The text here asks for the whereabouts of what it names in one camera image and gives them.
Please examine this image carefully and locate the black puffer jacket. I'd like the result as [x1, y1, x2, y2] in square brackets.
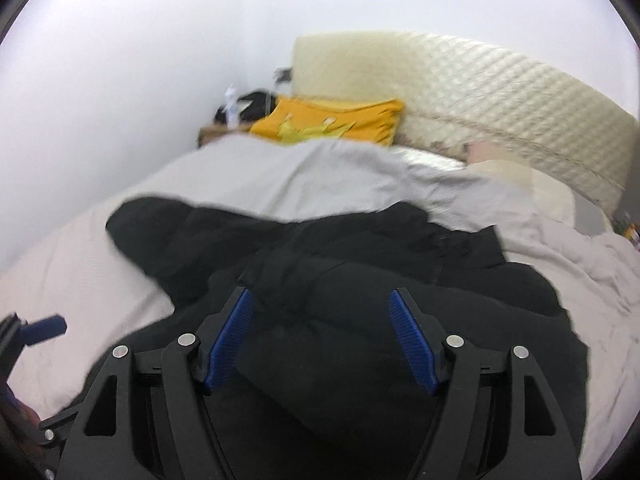
[74, 195, 590, 480]

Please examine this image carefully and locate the light grey duvet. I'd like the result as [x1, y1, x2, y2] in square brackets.
[1, 134, 639, 479]

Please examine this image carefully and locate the beige grey pillow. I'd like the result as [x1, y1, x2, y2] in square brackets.
[465, 141, 613, 236]

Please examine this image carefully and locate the wooden nightstand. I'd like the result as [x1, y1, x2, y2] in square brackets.
[198, 122, 253, 148]

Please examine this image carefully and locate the white spray bottle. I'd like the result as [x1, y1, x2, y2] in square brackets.
[224, 84, 240, 129]

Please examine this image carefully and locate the black bag on nightstand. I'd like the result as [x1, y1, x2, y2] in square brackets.
[214, 90, 278, 125]

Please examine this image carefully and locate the yellow cartoon pillow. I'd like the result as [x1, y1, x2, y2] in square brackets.
[250, 96, 405, 146]

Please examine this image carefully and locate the cream quilted headboard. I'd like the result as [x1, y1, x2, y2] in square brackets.
[292, 32, 639, 214]

